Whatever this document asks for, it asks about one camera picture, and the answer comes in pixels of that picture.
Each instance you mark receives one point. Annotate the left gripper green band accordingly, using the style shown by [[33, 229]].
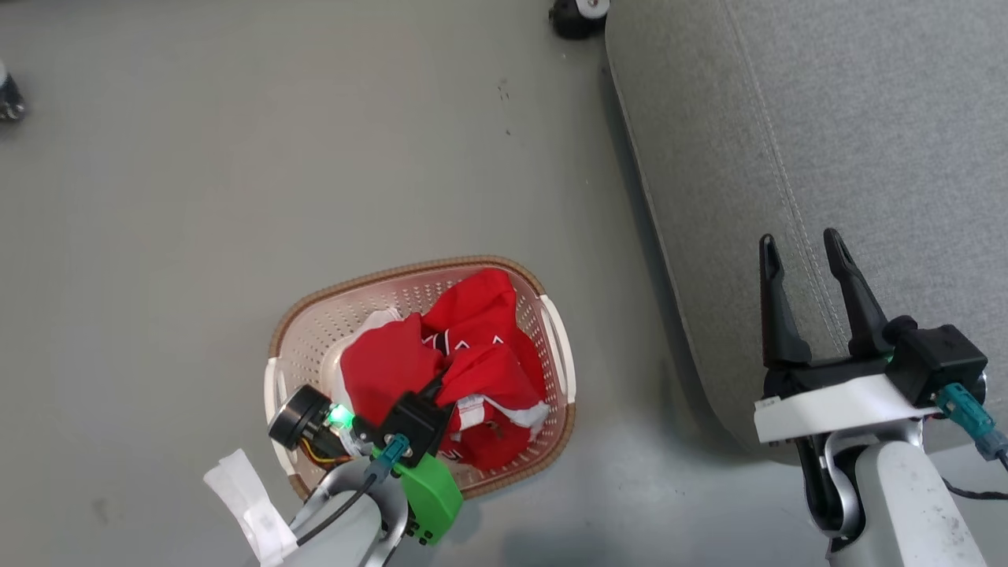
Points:
[[429, 496]]

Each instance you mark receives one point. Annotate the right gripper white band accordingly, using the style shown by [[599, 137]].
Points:
[[835, 409]]

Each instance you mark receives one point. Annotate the red and white garment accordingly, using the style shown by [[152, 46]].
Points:
[[386, 362]]

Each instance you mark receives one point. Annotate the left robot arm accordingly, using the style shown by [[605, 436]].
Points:
[[346, 535]]

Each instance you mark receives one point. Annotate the beige perforated laundry basket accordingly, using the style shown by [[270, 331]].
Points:
[[331, 323]]

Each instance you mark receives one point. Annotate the grey fabric sofa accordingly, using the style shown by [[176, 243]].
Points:
[[866, 118]]

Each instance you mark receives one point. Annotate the white tape tag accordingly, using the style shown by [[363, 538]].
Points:
[[252, 504]]

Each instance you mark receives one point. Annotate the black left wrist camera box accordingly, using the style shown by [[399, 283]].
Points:
[[413, 425]]

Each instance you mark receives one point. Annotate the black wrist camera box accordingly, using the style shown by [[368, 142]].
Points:
[[413, 425], [937, 358]]

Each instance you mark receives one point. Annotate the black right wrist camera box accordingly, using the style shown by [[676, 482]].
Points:
[[937, 358]]

